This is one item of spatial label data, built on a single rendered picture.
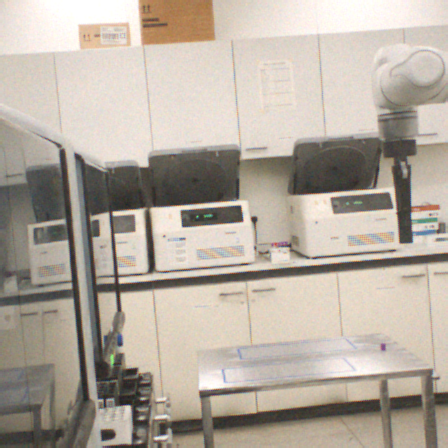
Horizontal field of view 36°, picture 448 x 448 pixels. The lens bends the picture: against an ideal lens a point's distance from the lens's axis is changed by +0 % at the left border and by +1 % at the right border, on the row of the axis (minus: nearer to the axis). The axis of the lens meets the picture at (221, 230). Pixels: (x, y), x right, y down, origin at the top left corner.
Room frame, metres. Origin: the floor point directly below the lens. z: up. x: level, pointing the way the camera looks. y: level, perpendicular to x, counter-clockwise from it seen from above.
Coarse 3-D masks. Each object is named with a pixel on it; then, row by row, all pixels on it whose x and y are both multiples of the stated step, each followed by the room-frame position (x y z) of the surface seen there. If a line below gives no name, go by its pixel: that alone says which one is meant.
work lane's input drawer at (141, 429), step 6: (138, 426) 1.47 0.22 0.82; (144, 426) 1.47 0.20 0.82; (138, 432) 1.43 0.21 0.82; (144, 432) 1.43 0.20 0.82; (150, 432) 1.49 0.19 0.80; (138, 438) 1.39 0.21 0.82; (144, 438) 1.39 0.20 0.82; (150, 438) 1.46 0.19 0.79; (132, 444) 1.36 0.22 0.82; (138, 444) 1.36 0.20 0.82; (144, 444) 1.36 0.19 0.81; (150, 444) 1.44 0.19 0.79
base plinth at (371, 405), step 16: (368, 400) 3.84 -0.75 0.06; (400, 400) 3.86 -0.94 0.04; (416, 400) 3.87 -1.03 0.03; (224, 416) 3.78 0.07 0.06; (240, 416) 3.78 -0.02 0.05; (256, 416) 3.79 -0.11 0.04; (272, 416) 3.80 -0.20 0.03; (288, 416) 3.81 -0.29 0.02; (304, 416) 3.81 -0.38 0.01; (320, 416) 3.82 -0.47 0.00; (160, 432) 3.75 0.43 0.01; (176, 432) 3.75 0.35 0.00
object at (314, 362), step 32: (224, 352) 2.08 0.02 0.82; (256, 352) 2.04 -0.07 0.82; (288, 352) 2.01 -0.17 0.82; (320, 352) 1.98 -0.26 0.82; (352, 352) 1.95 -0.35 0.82; (384, 352) 1.92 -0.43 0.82; (224, 384) 1.73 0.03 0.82; (256, 384) 1.71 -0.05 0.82; (288, 384) 1.71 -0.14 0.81; (320, 384) 1.71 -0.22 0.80; (384, 384) 2.15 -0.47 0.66; (384, 416) 2.14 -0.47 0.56
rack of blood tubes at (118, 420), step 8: (112, 408) 1.46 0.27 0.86; (120, 408) 1.46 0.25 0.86; (128, 408) 1.45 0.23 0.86; (104, 416) 1.41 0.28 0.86; (112, 416) 1.41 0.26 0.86; (120, 416) 1.41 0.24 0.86; (128, 416) 1.39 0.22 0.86; (104, 424) 1.37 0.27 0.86; (112, 424) 1.37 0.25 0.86; (120, 424) 1.37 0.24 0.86; (128, 424) 1.37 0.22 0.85; (104, 432) 1.46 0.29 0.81; (112, 432) 1.46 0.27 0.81; (120, 432) 1.37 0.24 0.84; (128, 432) 1.37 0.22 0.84; (104, 440) 1.43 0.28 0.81; (112, 440) 1.37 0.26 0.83; (120, 440) 1.37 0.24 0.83; (128, 440) 1.37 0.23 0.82
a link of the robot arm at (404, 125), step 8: (408, 112) 1.53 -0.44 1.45; (416, 112) 1.55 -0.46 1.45; (384, 120) 1.55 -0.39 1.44; (392, 120) 1.53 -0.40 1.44; (400, 120) 1.53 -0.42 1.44; (408, 120) 1.53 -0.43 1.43; (416, 120) 1.54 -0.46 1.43; (384, 128) 1.55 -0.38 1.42; (392, 128) 1.53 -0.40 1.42; (400, 128) 1.53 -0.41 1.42; (408, 128) 1.53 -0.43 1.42; (416, 128) 1.54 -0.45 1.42; (384, 136) 1.55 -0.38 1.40; (392, 136) 1.54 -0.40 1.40; (400, 136) 1.53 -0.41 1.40; (408, 136) 1.54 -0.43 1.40
